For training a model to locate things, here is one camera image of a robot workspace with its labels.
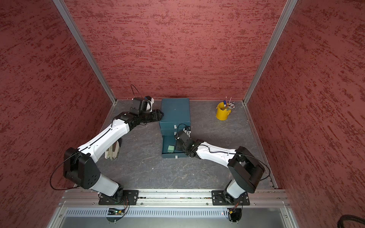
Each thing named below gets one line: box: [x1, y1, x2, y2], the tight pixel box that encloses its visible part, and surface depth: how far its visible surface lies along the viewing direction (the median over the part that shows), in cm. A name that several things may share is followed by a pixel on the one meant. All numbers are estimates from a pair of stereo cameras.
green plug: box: [167, 144, 175, 154], surface depth 91 cm
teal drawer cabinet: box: [158, 97, 191, 159], surface depth 87 cm
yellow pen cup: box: [215, 101, 231, 121], surface depth 108 cm
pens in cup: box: [223, 95, 236, 110], surface depth 105 cm
